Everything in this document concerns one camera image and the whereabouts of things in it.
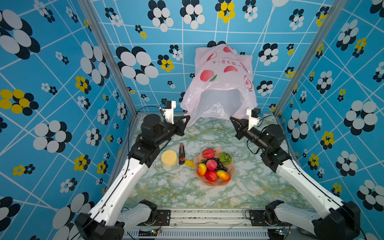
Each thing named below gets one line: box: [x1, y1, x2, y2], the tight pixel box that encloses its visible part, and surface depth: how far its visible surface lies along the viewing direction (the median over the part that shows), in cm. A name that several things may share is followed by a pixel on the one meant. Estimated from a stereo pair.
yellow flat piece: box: [185, 159, 195, 168], surface depth 95 cm
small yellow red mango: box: [198, 163, 207, 177], surface depth 83 cm
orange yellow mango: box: [216, 170, 231, 182], surface depth 81 cm
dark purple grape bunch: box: [212, 157, 229, 172], surface depth 86 cm
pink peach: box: [206, 159, 218, 171], surface depth 82 cm
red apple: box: [205, 170, 219, 183], surface depth 82 cm
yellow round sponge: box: [161, 150, 178, 167], surface depth 93 cm
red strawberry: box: [202, 147, 216, 159], surface depth 90 cm
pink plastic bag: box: [180, 43, 258, 127], surface depth 60 cm
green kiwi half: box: [219, 152, 232, 165], surface depth 86 cm
